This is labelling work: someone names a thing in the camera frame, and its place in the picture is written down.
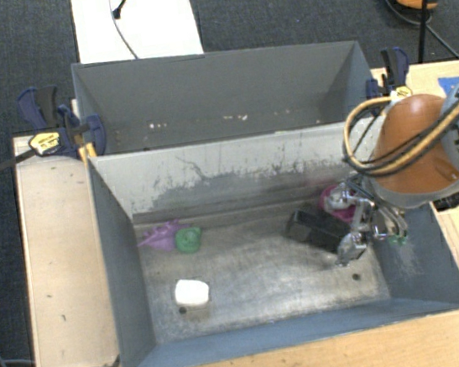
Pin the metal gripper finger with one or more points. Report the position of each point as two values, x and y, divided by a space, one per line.
351 248
340 201

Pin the magenta toy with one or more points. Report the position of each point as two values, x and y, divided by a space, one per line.
344 214

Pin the black box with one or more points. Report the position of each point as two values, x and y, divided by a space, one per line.
316 227

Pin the grey metal bin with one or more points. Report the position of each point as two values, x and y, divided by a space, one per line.
246 269

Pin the green toy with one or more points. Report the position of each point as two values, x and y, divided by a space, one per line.
188 240

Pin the white block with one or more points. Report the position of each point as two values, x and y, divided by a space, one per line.
191 292

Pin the purple toy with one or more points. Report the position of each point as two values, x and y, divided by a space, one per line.
159 237

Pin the pale wood board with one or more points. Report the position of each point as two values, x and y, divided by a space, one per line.
64 261

